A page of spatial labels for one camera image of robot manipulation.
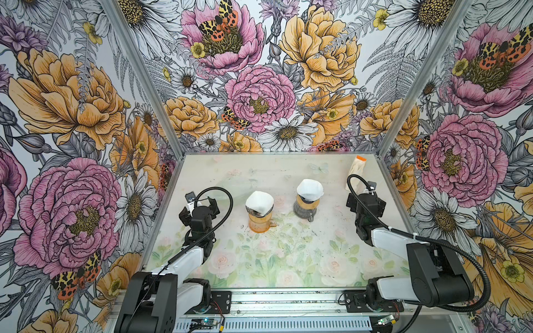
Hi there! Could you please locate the clear grey glass pitcher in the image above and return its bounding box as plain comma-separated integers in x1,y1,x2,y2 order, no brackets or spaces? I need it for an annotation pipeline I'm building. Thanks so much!
293,205,317,223

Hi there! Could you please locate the orange glass pitcher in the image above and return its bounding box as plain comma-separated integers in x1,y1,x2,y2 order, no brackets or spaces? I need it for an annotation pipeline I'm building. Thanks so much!
248,213,278,233

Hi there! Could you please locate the single white coffee filter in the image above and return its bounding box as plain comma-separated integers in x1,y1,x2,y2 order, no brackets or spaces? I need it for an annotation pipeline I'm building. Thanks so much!
245,191,274,217

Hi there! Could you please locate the blue glass dripper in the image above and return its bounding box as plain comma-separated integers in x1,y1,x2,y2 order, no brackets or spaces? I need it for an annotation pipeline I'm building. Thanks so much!
296,194,321,207

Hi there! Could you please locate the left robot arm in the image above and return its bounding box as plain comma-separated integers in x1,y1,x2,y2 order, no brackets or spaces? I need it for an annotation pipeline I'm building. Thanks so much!
114,198,220,332

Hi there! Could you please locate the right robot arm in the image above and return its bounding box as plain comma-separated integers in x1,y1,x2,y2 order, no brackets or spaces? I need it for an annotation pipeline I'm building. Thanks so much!
346,194,474,307

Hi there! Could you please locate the green circuit board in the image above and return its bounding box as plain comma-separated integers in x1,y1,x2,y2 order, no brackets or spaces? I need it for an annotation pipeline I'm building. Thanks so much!
188,318,219,332

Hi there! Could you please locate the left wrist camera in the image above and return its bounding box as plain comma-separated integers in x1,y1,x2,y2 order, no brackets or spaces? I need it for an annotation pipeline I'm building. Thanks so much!
185,191,197,215

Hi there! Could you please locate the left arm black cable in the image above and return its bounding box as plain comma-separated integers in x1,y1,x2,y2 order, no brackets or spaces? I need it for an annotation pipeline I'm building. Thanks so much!
124,186,235,333

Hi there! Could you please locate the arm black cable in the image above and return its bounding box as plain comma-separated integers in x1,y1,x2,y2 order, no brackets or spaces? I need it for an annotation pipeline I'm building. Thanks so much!
346,173,492,313
124,186,235,333

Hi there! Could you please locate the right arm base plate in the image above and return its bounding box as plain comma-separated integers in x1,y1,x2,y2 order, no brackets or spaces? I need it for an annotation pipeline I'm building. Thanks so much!
339,290,404,313

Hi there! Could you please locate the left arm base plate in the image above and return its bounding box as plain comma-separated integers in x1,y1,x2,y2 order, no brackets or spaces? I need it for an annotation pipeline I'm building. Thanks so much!
205,291,233,315

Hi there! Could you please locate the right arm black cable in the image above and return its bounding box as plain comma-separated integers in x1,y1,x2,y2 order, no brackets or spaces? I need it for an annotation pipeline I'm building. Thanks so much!
346,173,492,313

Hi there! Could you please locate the aluminium mounting rail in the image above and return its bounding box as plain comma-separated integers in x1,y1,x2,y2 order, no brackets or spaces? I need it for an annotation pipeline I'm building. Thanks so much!
112,286,465,321

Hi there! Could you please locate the white vented cable duct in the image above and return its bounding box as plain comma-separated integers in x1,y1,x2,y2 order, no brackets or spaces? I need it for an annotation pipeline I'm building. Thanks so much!
172,318,372,333

